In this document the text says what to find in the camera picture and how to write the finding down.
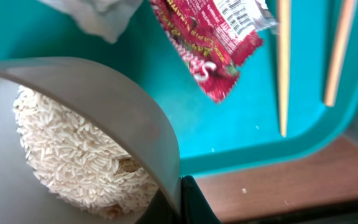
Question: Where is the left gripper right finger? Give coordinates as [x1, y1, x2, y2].
[181, 175, 221, 224]

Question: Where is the white napkin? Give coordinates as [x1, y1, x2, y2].
[39, 0, 142, 44]

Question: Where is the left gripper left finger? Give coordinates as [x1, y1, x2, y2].
[135, 190, 179, 224]

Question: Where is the wooden chopstick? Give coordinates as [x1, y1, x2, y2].
[277, 0, 291, 138]
[324, 0, 358, 107]

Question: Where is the teal serving tray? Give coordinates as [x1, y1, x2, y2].
[0, 0, 358, 176]

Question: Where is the white rice pile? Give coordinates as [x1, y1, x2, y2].
[13, 86, 158, 219]

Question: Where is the grey bowl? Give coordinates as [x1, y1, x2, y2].
[0, 57, 181, 223]

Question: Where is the red snack wrapper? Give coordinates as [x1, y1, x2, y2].
[150, 0, 278, 103]

